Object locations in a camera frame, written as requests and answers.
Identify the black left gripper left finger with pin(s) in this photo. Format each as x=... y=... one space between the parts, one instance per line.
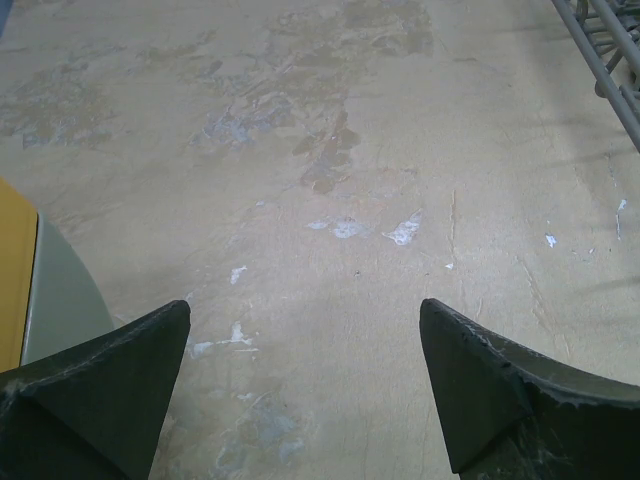
x=96 y=410

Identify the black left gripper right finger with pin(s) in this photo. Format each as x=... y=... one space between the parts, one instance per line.
x=509 y=412

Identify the white cylinder with striped lid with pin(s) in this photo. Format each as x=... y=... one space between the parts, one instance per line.
x=49 y=301

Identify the grey wire dish rack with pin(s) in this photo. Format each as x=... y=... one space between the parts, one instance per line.
x=606 y=34

